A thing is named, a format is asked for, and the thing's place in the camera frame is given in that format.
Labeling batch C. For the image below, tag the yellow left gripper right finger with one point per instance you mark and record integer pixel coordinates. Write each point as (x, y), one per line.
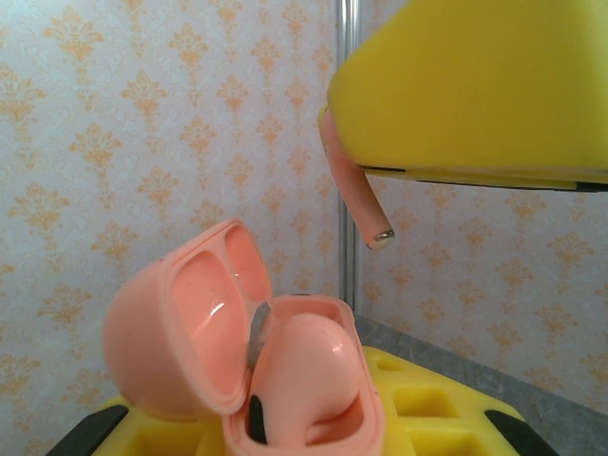
(427, 418)

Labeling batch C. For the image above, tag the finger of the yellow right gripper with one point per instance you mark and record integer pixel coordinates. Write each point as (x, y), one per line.
(475, 85)
(475, 179)

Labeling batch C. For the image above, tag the pink earbud charging case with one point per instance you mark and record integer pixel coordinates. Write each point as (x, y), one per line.
(142, 342)

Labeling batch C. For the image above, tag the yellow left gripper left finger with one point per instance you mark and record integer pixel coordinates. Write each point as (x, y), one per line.
(157, 432)

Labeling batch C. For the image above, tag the aluminium frame post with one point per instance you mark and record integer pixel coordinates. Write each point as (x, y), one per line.
(349, 57)

